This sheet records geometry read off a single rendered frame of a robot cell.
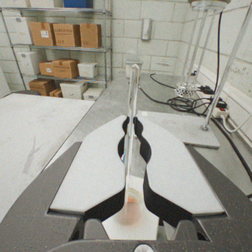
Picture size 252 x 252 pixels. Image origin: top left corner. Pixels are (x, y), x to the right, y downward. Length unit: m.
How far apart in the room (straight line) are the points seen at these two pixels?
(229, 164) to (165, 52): 2.19
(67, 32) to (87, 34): 0.28
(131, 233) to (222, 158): 0.39
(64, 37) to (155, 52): 1.32
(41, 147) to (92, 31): 1.95
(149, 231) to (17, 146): 0.46
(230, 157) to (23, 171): 0.60
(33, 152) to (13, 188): 0.12
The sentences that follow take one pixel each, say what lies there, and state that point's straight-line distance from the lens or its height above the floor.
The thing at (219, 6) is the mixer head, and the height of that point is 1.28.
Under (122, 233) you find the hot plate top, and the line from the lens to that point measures 0.25.
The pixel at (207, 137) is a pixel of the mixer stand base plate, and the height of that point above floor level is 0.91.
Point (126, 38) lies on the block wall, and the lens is 2.55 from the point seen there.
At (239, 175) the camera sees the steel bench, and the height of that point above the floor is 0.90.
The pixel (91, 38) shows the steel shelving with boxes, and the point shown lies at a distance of 2.31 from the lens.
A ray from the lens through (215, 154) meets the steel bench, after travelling 0.55.
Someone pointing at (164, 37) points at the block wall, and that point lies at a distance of 2.54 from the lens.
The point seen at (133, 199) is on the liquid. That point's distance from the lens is 0.24.
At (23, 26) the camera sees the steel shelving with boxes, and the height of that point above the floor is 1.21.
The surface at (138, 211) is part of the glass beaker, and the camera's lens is 0.21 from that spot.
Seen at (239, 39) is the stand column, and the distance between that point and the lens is 0.56.
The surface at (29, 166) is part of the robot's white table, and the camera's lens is 0.48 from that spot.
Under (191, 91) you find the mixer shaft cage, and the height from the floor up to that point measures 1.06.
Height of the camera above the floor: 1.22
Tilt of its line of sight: 34 degrees down
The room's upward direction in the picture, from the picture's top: 3 degrees clockwise
